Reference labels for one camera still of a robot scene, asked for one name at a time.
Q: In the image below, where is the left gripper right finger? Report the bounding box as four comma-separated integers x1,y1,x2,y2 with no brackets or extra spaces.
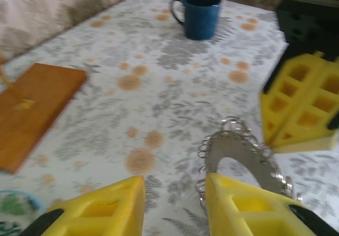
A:
205,174,339,236

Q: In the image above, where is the green leaf pattern bowl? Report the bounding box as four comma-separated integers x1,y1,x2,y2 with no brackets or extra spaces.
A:
0,190,46,236

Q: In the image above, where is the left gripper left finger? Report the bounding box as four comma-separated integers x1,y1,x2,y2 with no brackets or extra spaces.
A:
23,176,146,236

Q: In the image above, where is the gold wire stand wooden base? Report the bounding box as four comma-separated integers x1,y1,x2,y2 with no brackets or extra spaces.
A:
0,48,88,175

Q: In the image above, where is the blue mug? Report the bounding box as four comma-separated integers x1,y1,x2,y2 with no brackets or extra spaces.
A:
171,0,222,41

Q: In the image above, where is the floral tablecloth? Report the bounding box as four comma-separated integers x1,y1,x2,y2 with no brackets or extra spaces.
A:
0,0,339,236

